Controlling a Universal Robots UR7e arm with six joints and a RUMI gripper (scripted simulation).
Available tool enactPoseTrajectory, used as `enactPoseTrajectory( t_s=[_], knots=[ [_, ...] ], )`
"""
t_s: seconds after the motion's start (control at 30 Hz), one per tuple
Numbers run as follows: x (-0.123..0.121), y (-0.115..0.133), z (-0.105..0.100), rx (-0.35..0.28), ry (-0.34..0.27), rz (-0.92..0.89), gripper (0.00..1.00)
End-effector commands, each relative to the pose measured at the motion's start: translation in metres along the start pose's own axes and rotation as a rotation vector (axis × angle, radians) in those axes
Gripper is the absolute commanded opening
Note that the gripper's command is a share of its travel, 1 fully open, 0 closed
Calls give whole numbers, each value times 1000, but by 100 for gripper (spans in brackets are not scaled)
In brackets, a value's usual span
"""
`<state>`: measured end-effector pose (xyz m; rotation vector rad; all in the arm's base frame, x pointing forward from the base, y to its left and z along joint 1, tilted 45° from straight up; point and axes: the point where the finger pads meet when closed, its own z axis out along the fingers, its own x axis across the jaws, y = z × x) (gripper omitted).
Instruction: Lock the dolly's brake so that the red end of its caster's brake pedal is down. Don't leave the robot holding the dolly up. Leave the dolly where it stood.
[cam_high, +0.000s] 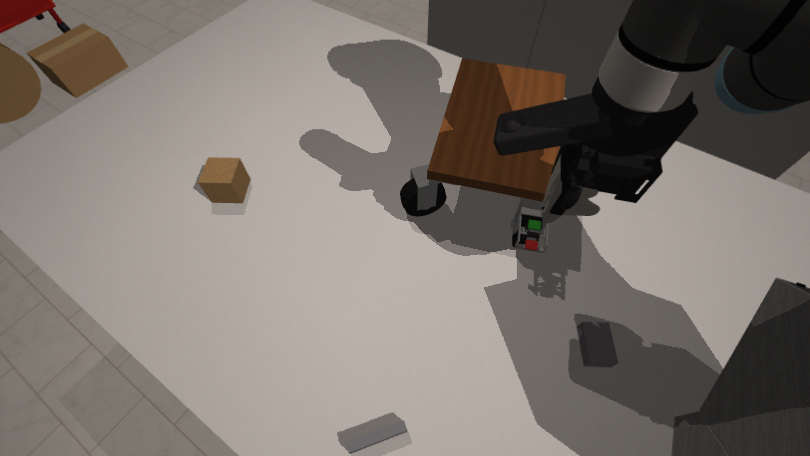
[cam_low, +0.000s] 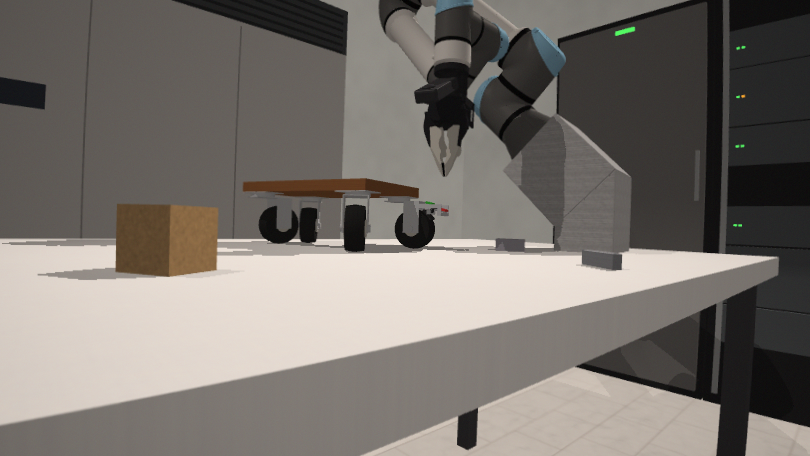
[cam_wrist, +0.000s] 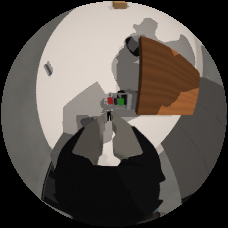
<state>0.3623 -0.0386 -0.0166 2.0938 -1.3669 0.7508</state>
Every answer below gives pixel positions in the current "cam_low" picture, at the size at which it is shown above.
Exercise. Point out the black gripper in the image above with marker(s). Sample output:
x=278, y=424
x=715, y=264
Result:
x=443, y=113

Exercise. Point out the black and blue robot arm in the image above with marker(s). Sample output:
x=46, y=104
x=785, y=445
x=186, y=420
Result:
x=502, y=102

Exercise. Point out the brown cardboard box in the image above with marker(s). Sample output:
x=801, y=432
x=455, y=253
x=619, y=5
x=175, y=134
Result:
x=166, y=240

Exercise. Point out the dark grey rectangular bar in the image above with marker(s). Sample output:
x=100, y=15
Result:
x=606, y=260

